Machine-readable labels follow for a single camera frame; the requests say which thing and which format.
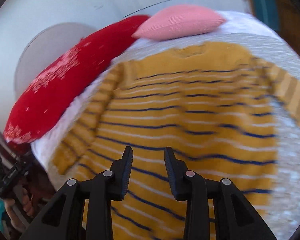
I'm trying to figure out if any left hand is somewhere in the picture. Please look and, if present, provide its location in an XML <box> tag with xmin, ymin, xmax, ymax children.
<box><xmin>4</xmin><ymin>186</ymin><xmax>34</xmax><ymax>233</ymax></box>

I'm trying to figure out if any white fluffy bed sheet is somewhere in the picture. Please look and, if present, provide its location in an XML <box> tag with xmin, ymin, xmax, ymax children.
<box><xmin>29</xmin><ymin>10</ymin><xmax>281</xmax><ymax>181</ymax></box>

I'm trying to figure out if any yellow striped knit sweater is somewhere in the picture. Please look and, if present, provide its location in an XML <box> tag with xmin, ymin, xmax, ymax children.
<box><xmin>52</xmin><ymin>42</ymin><xmax>300</xmax><ymax>239</ymax></box>

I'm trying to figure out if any pink knit pillow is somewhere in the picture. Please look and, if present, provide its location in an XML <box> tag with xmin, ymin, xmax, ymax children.
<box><xmin>132</xmin><ymin>4</ymin><xmax>226</xmax><ymax>41</ymax></box>

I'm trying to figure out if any red floral pillow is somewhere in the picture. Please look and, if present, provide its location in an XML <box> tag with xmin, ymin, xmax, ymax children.
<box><xmin>4</xmin><ymin>15</ymin><xmax>149</xmax><ymax>145</ymax></box>

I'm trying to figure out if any beige heart-pattern quilt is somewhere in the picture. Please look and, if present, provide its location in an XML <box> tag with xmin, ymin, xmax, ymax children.
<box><xmin>29</xmin><ymin>32</ymin><xmax>300</xmax><ymax>240</ymax></box>

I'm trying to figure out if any wooden door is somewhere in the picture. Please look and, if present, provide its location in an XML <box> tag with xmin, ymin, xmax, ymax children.
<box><xmin>275</xmin><ymin>0</ymin><xmax>300</xmax><ymax>55</ymax></box>

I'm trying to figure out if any white round headboard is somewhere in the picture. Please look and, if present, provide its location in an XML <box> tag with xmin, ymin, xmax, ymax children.
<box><xmin>14</xmin><ymin>22</ymin><xmax>97</xmax><ymax>99</ymax></box>

